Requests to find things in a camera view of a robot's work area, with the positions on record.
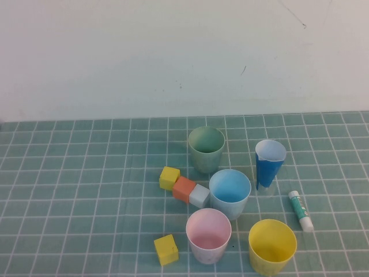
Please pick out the white cube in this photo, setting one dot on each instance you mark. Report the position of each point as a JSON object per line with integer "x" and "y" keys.
{"x": 199, "y": 196}

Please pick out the yellow cube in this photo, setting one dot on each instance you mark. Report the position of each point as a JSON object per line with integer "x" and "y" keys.
{"x": 168, "y": 177}
{"x": 165, "y": 249}

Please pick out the green white glue stick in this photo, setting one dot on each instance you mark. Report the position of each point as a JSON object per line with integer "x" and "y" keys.
{"x": 299, "y": 210}

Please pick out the green checked tablecloth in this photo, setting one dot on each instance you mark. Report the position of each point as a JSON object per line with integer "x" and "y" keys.
{"x": 86, "y": 173}

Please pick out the yellow plastic cup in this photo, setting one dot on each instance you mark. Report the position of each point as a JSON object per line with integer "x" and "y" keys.
{"x": 268, "y": 265}

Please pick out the green plastic cup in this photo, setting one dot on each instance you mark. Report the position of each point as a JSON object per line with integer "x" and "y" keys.
{"x": 206, "y": 161}

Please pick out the blue paper cone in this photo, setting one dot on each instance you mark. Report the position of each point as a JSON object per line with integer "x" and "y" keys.
{"x": 266, "y": 170}

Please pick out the clear plastic cup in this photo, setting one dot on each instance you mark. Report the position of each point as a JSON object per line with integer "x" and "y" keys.
{"x": 269, "y": 191}

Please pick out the blue plastic cup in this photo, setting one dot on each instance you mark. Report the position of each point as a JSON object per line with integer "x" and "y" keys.
{"x": 227, "y": 207}

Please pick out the orange cube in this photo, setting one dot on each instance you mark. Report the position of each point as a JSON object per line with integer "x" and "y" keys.
{"x": 183, "y": 187}

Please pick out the pink plastic cup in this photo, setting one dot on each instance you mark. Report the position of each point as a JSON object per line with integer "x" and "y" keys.
{"x": 206, "y": 254}

